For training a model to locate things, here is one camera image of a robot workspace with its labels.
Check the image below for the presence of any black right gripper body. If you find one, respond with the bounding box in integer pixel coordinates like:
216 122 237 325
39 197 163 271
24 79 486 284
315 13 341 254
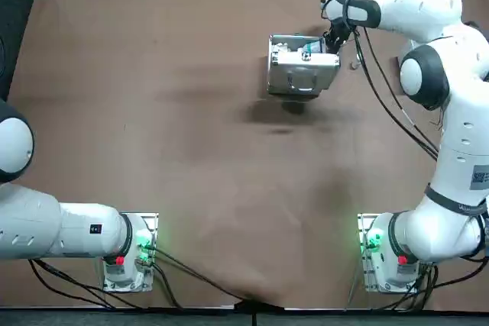
327 20 355 40

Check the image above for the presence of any silver aluminium medical kit case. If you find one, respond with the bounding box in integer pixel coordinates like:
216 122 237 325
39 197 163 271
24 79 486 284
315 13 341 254
266 33 342 101

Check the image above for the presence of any blue printed supply packet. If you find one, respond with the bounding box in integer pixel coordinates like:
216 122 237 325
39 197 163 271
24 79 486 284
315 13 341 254
301 37 326 55

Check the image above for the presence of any white gauze packet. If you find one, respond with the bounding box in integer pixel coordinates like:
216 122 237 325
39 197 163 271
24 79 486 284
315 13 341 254
270 40 293 58

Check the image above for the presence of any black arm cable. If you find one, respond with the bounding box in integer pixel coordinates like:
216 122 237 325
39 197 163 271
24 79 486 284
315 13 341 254
351 26 439 161
361 27 439 153

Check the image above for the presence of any black base cable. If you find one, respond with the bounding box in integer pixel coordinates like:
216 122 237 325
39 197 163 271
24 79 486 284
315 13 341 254
147 245 253 304
343 249 489 311
26 259 184 310

